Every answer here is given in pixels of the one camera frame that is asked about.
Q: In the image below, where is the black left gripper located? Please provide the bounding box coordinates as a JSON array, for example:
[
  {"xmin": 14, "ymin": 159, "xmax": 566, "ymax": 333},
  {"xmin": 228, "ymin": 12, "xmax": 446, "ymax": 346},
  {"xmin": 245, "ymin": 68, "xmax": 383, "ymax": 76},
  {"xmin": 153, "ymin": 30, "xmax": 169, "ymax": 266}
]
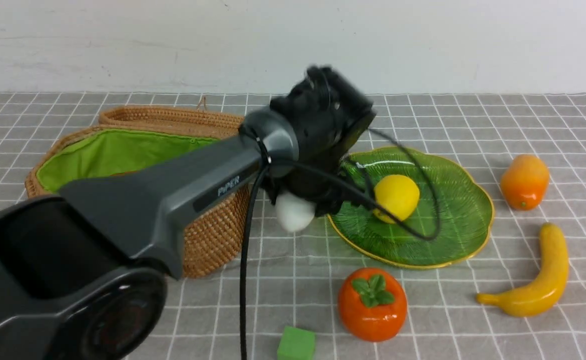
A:
[{"xmin": 263, "ymin": 65, "xmax": 376, "ymax": 217}]

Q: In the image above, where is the woven rattan basket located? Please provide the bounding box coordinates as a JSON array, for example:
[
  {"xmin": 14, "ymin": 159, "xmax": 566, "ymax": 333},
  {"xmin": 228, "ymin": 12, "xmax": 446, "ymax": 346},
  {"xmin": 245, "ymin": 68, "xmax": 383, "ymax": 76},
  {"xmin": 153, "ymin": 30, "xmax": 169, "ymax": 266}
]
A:
[{"xmin": 25, "ymin": 124, "xmax": 249, "ymax": 278}]

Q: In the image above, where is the yellow toy lemon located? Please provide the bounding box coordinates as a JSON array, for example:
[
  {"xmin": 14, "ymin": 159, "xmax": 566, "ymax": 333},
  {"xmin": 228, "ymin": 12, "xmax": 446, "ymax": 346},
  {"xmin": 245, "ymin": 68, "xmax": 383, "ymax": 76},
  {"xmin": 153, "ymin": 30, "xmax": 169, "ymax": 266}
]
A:
[{"xmin": 373, "ymin": 174, "xmax": 420, "ymax": 221}]

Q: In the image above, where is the green glass leaf plate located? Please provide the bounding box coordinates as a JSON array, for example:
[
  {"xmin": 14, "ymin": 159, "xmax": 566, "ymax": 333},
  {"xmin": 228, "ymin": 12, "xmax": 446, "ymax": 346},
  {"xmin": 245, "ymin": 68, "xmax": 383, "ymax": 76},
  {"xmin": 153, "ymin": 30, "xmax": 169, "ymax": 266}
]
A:
[{"xmin": 328, "ymin": 146, "xmax": 495, "ymax": 270}]

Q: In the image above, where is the woven basket lid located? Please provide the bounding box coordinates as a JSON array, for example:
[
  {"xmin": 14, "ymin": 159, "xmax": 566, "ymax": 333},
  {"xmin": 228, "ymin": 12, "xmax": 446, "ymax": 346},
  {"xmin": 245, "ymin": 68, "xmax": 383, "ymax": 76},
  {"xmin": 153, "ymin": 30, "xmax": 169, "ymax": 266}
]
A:
[{"xmin": 98, "ymin": 105, "xmax": 243, "ymax": 139}]

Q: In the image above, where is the orange toy mango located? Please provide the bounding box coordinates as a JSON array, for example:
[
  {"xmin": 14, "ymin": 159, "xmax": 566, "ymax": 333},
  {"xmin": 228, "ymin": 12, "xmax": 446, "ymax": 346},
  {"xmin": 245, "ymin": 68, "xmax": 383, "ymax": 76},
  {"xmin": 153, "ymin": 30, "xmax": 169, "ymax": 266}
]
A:
[{"xmin": 499, "ymin": 153, "xmax": 550, "ymax": 211}]

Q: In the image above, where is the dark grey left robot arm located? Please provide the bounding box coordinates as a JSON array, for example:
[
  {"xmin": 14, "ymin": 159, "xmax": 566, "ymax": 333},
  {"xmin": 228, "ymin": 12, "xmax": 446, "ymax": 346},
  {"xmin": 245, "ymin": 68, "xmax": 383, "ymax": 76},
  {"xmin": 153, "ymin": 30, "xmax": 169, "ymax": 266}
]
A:
[{"xmin": 0, "ymin": 66, "xmax": 375, "ymax": 360}]

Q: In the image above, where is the orange toy persimmon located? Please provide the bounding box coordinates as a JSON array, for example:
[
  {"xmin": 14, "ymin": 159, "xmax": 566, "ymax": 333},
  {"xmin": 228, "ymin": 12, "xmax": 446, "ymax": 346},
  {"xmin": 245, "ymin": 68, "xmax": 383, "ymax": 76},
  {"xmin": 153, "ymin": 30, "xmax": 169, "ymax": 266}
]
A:
[{"xmin": 338, "ymin": 267, "xmax": 408, "ymax": 343}]

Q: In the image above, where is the green foam cube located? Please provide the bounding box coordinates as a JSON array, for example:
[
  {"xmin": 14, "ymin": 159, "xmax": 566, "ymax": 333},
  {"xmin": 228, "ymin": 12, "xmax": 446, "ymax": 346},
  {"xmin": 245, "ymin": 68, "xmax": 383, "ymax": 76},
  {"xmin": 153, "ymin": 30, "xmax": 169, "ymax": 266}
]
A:
[{"xmin": 277, "ymin": 326, "xmax": 316, "ymax": 360}]

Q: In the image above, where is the grey checked tablecloth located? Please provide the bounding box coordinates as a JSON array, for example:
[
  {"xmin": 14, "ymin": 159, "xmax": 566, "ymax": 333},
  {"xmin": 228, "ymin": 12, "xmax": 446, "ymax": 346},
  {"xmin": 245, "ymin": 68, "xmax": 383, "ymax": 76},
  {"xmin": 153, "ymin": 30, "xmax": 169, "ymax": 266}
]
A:
[{"xmin": 0, "ymin": 92, "xmax": 586, "ymax": 360}]

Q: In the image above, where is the white toy radish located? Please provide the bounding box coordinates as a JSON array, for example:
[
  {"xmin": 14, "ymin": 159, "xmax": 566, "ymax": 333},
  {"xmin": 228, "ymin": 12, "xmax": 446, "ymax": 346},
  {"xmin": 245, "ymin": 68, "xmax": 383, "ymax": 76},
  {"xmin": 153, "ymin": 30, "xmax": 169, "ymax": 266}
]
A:
[{"xmin": 275, "ymin": 191, "xmax": 316, "ymax": 233}]

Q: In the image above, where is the yellow toy banana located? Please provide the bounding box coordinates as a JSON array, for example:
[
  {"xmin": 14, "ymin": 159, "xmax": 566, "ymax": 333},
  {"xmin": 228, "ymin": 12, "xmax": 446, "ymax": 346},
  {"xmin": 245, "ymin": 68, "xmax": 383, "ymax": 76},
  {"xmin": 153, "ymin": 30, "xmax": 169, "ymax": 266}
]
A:
[{"xmin": 475, "ymin": 222, "xmax": 569, "ymax": 318}]

